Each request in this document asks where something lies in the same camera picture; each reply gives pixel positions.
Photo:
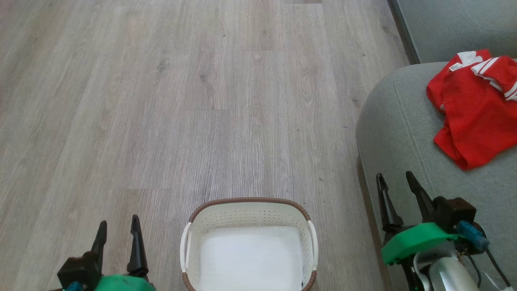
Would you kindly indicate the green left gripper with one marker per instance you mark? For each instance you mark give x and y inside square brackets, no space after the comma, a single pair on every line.
[125,283]

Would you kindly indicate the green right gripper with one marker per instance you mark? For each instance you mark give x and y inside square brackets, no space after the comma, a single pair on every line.
[416,240]

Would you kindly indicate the red sports garment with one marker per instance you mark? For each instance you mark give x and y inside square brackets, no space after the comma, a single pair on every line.
[476,109]

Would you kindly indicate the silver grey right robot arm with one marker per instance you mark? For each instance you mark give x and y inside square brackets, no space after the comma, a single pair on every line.
[448,270]

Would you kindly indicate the cream perforated laundry basket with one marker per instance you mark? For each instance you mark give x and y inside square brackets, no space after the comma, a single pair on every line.
[194,242]

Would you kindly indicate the grey sofa seat cushion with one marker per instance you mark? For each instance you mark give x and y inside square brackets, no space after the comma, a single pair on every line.
[456,24]

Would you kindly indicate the blue left wrist connector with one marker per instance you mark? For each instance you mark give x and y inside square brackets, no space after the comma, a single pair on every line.
[74,287]

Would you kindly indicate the blue wrist connector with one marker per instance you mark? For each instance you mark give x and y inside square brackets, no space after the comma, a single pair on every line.
[472,235]
[74,287]

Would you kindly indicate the grey sofa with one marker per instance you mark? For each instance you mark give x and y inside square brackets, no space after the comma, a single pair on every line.
[404,133]

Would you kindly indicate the blue right wrist connector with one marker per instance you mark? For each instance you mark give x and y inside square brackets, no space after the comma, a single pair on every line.
[472,235]

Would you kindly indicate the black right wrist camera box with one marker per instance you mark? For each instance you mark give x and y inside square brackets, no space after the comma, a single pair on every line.
[454,212]

